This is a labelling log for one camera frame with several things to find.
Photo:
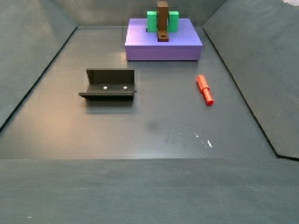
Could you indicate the red stepped peg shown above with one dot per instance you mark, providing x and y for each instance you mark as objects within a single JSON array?
[{"x": 205, "y": 89}]

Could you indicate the green block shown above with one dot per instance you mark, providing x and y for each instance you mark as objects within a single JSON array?
[{"x": 173, "y": 21}]

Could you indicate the brown slotted post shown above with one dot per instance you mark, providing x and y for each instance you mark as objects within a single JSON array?
[{"x": 162, "y": 21}]

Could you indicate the purple base block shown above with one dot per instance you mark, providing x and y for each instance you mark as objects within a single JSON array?
[{"x": 143, "y": 47}]

